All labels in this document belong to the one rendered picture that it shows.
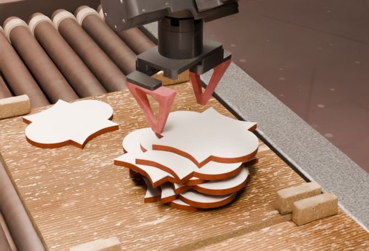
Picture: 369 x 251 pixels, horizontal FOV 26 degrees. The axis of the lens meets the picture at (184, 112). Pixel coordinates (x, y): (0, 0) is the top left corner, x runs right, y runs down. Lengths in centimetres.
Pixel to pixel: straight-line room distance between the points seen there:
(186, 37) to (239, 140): 15
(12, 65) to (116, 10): 54
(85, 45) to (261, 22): 264
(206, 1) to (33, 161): 37
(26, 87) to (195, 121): 40
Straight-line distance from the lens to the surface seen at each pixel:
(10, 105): 123
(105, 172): 108
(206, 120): 106
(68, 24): 162
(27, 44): 153
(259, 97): 132
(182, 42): 99
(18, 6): 168
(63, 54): 148
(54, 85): 137
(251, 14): 420
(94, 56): 147
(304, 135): 122
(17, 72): 142
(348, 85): 349
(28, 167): 111
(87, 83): 137
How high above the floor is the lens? 152
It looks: 28 degrees down
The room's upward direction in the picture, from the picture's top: straight up
